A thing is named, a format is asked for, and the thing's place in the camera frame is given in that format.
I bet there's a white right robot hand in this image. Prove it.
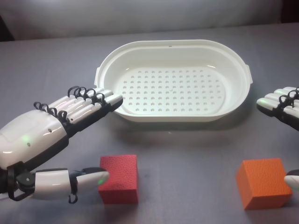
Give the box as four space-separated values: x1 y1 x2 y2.
256 86 299 189

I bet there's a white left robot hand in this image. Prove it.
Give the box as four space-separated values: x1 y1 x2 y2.
0 86 124 203

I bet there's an orange textured cube block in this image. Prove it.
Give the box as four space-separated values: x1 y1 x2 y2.
236 158 293 210

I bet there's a red textured cube block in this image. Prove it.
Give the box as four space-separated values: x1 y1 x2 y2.
98 154 140 205

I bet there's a white perforated oval basket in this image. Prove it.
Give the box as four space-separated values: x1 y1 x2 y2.
94 40 254 123

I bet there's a grey table cloth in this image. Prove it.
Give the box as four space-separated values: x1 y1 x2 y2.
0 22 299 224

